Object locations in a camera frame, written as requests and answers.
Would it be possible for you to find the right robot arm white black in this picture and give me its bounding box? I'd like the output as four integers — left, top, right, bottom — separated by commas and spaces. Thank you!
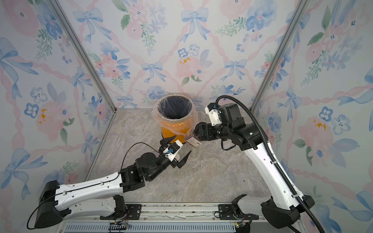
194, 103, 315, 229

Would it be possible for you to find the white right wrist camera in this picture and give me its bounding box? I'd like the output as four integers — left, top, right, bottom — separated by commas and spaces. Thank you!
205, 103, 221, 126

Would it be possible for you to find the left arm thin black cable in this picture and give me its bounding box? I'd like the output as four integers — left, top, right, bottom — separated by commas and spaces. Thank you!
27, 142, 162, 230

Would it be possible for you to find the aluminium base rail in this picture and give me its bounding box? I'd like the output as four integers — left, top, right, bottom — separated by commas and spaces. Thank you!
52, 203, 305, 233

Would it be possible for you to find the clear plastic bin liner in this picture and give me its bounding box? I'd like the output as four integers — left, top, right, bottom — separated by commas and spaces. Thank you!
152, 93, 200, 136

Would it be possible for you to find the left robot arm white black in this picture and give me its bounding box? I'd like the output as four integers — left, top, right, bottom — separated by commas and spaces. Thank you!
33, 136, 189, 229

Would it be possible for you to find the black corrugated cable conduit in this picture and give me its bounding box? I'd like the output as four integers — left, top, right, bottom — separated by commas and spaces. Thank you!
215, 95, 325, 233

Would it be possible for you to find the labelled flower tea jar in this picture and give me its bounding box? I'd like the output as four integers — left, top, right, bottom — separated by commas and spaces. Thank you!
185, 135, 202, 148

